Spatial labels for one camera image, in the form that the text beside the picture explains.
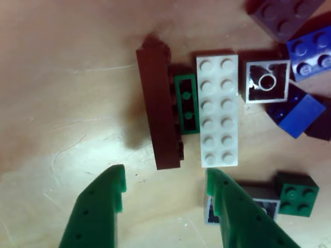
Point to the green 1x3 lego brick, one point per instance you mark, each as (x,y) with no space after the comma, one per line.
(186,96)

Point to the small black lego brick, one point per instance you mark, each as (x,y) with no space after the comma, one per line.
(320,131)

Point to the blue 2x4 lego brick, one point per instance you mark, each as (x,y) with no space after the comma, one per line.
(307,56)

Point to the blue 2x2 lego brick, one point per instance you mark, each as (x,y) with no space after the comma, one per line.
(302,116)

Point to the dark grey 2x4 lego brick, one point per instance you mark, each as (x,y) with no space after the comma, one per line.
(279,18)

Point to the brown 1x6 lego brick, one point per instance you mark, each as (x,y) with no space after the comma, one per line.
(160,116)

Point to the grey 2x2 lego brick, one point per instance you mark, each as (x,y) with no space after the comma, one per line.
(280,77)

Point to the green 2x2 lego brick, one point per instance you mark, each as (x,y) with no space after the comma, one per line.
(297,199)

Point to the white 2x6 lego brick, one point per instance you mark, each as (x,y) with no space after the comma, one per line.
(217,111)

